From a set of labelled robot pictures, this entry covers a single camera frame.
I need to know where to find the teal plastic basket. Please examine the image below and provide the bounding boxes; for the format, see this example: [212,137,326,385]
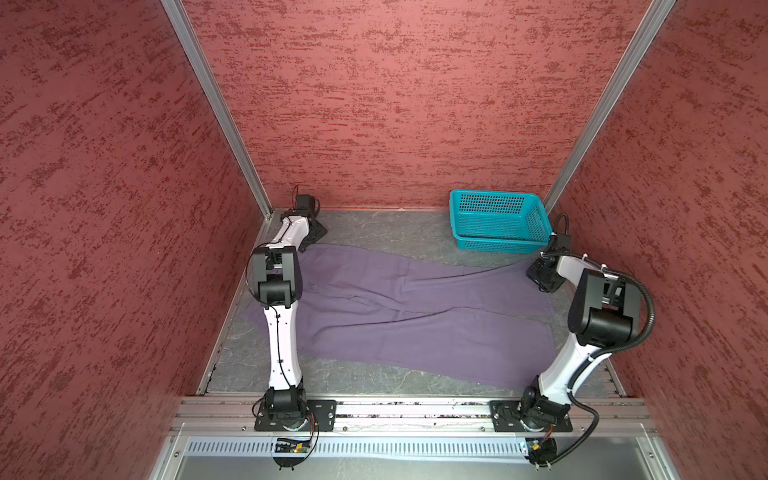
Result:
[449,190,552,254]

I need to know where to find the front aluminium rail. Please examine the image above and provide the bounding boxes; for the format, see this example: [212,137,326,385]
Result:
[171,394,659,438]

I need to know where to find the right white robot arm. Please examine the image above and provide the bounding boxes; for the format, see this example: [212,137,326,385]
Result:
[518,254,643,432]

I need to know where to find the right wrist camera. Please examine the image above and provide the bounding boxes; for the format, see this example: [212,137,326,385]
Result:
[541,233,572,257]

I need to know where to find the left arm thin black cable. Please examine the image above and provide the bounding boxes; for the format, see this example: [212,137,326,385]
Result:
[244,239,301,391]

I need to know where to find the right connector board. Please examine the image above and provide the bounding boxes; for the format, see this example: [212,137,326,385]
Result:
[526,438,558,469]

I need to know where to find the aluminium corner post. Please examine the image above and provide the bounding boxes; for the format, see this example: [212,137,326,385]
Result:
[161,0,274,220]
[543,0,676,214]

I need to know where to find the right aluminium corner post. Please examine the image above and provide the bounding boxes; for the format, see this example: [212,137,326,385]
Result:
[543,0,676,214]

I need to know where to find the connector board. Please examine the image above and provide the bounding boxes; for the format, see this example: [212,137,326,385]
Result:
[526,438,558,469]
[272,438,315,470]

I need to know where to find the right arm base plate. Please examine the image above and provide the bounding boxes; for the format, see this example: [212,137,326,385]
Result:
[489,400,573,434]

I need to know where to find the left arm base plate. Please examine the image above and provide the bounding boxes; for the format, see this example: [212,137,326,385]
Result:
[253,399,338,433]

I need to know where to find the left aluminium corner post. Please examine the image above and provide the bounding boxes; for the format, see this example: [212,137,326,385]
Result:
[161,0,274,220]

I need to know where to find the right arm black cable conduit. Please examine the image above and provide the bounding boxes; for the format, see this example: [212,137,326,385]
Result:
[551,251,657,361]

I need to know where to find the slotted cable duct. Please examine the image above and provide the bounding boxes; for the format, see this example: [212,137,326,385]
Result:
[184,437,527,462]

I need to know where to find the purple trousers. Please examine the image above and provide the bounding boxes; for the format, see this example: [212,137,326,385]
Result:
[242,242,558,391]

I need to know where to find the left connector board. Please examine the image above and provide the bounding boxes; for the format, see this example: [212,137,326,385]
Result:
[272,438,315,470]

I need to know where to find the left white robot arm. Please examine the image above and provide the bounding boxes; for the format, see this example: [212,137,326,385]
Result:
[246,209,327,431]

